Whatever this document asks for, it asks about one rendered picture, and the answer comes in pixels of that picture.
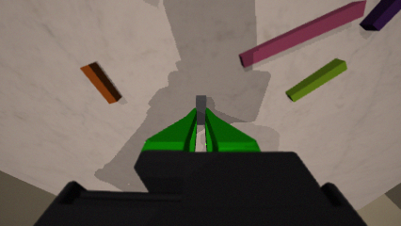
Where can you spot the pink rod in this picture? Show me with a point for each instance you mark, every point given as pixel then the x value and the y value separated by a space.
pixel 314 28

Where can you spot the dark purple rod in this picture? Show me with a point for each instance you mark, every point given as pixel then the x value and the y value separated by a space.
pixel 380 15

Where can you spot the lime green rod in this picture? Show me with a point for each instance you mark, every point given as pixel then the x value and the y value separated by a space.
pixel 317 79

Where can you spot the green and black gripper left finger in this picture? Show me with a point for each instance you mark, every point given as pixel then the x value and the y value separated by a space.
pixel 176 136

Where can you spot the dark grey rectangular block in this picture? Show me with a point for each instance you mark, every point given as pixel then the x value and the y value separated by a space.
pixel 200 106

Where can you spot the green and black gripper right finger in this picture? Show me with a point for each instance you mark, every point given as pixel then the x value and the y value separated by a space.
pixel 225 137

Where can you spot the orange rod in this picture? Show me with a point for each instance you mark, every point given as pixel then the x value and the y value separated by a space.
pixel 97 77

